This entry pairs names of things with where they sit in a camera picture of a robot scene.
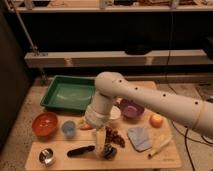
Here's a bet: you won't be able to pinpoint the silver metal cup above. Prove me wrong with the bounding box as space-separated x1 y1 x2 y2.
39 148 55 166

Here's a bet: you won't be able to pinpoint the blue cup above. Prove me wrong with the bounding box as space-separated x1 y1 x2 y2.
61 120 76 138

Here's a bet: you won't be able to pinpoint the white lower shelf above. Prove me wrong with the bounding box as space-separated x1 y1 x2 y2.
25 50 213 68

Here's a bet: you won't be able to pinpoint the orange carrot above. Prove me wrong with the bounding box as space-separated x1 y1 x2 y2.
78 120 93 130

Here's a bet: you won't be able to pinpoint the black object on shelf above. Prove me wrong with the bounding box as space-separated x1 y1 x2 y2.
125 43 152 55

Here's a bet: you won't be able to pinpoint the green plastic tray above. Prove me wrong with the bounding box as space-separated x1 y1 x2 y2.
40 75 95 113

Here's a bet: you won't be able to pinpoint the wooden board table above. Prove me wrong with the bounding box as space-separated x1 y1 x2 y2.
24 80 183 171

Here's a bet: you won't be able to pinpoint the black floor cables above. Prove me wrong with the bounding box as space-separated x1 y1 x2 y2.
165 6 213 171

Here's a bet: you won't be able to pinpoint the black handled brush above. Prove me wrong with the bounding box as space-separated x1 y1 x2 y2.
67 145 95 158

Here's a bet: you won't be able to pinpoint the white wrapped gripper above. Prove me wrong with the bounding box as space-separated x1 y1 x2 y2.
85 107 110 157

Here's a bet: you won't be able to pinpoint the metal diagonal rod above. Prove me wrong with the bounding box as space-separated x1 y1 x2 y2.
8 0 46 56

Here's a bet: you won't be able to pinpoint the orange apple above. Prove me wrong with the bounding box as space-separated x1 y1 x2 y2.
149 114 163 128

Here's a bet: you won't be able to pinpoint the brown grape bunch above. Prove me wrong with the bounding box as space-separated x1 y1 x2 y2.
105 127 125 148

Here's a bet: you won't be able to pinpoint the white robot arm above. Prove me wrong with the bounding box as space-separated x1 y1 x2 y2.
85 72 213 156

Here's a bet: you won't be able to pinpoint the white small bowl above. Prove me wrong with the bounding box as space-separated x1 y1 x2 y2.
110 106 121 120

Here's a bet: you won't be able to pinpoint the red bowl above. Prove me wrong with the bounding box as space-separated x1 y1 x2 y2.
32 112 58 137

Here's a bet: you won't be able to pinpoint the blue grey cloth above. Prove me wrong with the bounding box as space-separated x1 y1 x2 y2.
127 127 152 152

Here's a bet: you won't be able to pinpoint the purple bowl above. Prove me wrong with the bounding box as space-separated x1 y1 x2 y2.
119 99 144 119

